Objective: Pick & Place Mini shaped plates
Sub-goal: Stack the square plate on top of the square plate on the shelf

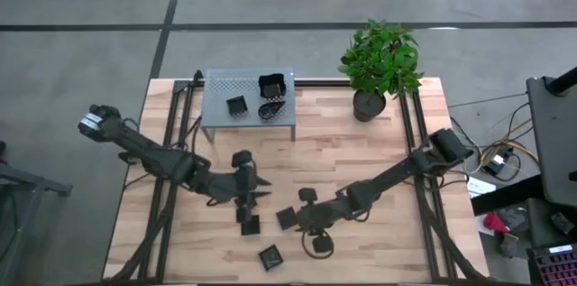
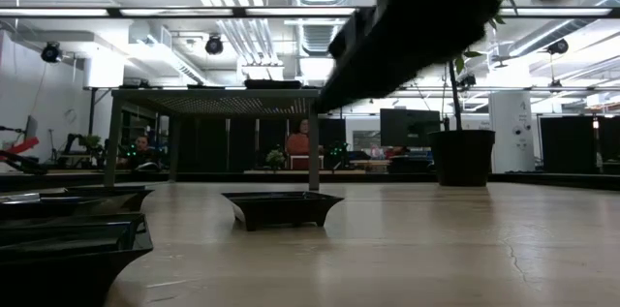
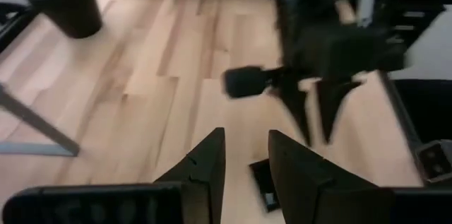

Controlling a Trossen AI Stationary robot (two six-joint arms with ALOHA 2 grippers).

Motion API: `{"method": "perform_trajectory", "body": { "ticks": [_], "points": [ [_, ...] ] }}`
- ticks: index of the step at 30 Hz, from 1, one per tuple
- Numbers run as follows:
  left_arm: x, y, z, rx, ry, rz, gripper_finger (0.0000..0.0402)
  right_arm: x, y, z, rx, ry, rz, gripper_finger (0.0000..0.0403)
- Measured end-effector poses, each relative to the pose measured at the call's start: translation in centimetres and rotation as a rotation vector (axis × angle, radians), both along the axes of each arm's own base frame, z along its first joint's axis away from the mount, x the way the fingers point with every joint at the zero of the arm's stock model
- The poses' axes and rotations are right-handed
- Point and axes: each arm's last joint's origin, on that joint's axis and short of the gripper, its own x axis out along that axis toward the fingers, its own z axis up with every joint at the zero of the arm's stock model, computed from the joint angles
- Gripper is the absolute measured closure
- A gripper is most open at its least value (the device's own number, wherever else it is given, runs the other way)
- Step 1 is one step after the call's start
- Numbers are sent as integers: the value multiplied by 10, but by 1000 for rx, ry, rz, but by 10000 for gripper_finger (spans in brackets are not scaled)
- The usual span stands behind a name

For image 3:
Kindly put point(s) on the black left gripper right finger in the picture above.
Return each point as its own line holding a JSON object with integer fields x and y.
{"x": 300, "y": 195}

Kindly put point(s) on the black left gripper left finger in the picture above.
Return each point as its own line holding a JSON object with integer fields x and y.
{"x": 205, "y": 181}

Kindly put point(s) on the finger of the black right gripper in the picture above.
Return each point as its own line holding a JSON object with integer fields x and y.
{"x": 332, "y": 107}
{"x": 300, "y": 111}

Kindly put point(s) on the black square mini plate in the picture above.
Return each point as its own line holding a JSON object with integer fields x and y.
{"x": 265, "y": 185}

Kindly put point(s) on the black plant pot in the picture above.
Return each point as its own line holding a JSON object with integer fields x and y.
{"x": 67, "y": 8}

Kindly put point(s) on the grey metal bracket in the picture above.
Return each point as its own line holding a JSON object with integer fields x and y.
{"x": 434, "y": 162}

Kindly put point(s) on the black aluminium cross rail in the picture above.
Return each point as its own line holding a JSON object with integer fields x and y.
{"x": 10, "y": 29}

